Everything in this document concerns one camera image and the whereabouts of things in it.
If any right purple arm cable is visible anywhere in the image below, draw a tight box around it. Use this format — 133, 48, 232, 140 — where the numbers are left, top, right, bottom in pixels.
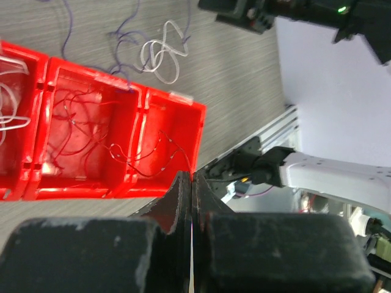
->
241, 184, 274, 198

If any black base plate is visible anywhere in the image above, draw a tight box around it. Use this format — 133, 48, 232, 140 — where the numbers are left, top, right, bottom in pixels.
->
199, 136, 261, 198

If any red three-compartment tray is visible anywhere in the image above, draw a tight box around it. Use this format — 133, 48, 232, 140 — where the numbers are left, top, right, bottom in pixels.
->
1, 42, 206, 201

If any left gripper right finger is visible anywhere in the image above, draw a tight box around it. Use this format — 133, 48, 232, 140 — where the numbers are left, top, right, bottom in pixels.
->
192, 173, 375, 292

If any white cable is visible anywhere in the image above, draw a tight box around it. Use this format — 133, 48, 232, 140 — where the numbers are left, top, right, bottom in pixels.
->
140, 20, 189, 85
0, 54, 31, 144

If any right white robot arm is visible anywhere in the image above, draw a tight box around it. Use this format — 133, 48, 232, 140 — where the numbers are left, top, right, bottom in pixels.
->
198, 1, 390, 213

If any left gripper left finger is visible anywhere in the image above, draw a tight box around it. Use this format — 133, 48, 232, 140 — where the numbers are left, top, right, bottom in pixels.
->
1, 172, 191, 292

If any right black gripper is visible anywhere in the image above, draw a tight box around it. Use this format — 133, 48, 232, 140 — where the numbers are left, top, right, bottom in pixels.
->
198, 0, 390, 65

